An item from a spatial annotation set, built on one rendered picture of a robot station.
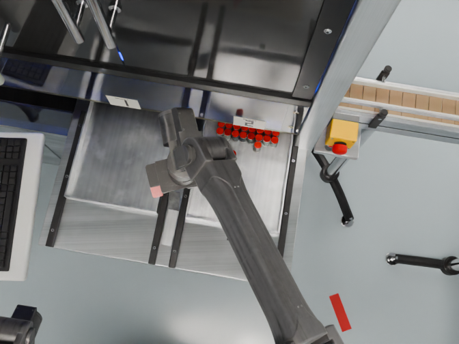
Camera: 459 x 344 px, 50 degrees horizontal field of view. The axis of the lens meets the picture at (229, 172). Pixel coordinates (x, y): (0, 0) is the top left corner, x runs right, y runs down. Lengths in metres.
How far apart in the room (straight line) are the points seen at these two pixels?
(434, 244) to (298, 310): 1.77
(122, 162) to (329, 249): 1.19
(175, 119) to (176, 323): 1.48
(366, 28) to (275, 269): 0.42
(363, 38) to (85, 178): 0.89
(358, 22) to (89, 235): 0.92
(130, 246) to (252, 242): 0.70
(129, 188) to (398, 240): 1.39
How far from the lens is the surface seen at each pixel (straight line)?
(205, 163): 0.79
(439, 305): 2.44
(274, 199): 1.39
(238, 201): 0.76
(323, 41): 0.91
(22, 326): 0.94
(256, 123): 1.30
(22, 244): 1.55
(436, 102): 1.55
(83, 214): 1.43
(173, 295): 2.25
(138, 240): 1.38
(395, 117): 1.49
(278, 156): 1.42
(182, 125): 0.86
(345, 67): 0.98
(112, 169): 1.44
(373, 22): 0.85
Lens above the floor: 2.24
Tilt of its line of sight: 75 degrees down
